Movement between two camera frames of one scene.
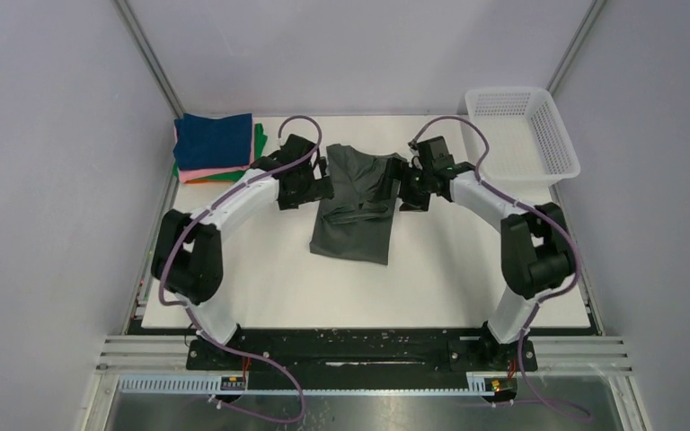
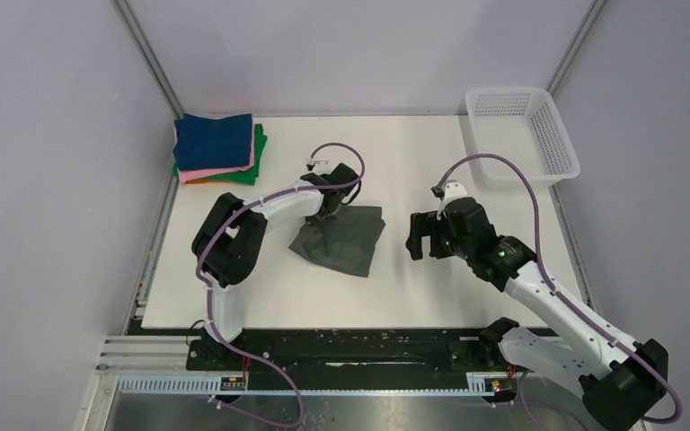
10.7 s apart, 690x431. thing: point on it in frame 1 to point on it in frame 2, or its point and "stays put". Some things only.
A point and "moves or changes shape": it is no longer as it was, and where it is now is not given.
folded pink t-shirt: [190, 174] stays put
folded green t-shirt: [260, 139] stays put
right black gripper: [400, 171] to [423, 224]
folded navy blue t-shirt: [204, 143] stays put
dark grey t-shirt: [355, 211] moves or changes shape
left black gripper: [320, 189] to [319, 218]
